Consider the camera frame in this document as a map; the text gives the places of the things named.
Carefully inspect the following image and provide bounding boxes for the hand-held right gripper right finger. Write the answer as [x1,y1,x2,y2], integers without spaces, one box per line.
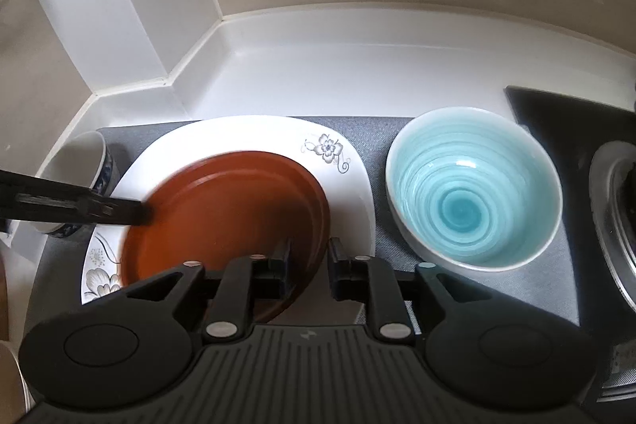
[327,237,480,341]

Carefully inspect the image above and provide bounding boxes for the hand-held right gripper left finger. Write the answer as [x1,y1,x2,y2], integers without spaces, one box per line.
[119,238,294,340]

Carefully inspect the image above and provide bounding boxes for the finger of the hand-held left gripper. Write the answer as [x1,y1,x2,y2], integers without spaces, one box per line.
[0,170,154,227]

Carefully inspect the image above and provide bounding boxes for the brown round plate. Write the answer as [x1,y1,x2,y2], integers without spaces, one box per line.
[120,150,331,324]

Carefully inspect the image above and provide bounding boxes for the blue and white patterned bowl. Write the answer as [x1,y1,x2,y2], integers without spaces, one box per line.
[37,131,116,237]

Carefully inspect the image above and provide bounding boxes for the white square floral plate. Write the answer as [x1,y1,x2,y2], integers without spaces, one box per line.
[81,115,377,306]

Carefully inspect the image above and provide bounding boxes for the light blue swirl bowl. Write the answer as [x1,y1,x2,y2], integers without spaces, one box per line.
[386,107,564,272]

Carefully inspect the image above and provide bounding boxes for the grey mat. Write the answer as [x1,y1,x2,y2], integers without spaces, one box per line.
[30,116,582,345]

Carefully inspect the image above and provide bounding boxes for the black glass gas stove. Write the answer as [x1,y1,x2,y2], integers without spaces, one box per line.
[504,85,636,405]

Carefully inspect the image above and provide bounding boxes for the metal stove burner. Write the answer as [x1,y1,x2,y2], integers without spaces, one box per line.
[589,141,636,300]

